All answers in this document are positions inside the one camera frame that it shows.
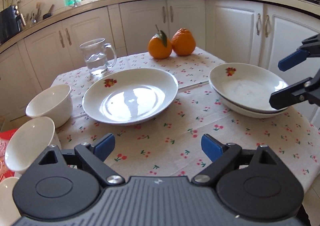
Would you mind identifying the orange with leaf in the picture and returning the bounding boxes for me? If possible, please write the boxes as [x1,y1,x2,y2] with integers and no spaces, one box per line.
[148,25,172,60]

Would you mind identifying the large white fruit-pattern plate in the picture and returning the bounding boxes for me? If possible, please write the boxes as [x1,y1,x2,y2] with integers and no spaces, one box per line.
[209,63,288,114]

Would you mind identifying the white fruit plate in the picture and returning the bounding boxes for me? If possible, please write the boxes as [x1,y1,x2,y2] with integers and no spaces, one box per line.
[82,68,178,126]

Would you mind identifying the red gift box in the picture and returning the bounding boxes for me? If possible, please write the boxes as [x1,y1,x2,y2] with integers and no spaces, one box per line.
[0,128,18,182]

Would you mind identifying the white bowl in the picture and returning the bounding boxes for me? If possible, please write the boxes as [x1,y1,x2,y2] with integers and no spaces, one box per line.
[25,84,73,128]
[4,116,61,175]
[0,177,21,225]

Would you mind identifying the middle white bowl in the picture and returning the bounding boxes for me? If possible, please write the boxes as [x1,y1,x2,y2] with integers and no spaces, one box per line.
[4,116,61,175]

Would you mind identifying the white lower kitchen cabinets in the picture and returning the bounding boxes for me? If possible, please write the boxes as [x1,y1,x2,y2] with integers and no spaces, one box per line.
[1,0,319,119]

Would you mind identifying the near white bowl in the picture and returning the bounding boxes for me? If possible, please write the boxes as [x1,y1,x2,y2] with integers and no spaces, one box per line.
[0,177,21,225]

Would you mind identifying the bumpy orange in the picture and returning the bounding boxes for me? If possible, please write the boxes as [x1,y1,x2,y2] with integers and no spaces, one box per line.
[171,28,196,56]

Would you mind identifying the glass mug with water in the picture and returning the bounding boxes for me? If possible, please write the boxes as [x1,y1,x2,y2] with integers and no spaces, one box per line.
[80,38,117,77]

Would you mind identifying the cherry-pattern tablecloth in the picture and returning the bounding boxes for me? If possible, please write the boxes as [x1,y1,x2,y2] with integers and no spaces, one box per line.
[54,48,319,189]

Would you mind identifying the far white bowl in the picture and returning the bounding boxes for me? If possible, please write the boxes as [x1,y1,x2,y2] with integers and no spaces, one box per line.
[25,84,73,128]

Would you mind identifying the right white plate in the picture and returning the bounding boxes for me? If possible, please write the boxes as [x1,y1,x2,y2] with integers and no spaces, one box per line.
[220,97,288,119]

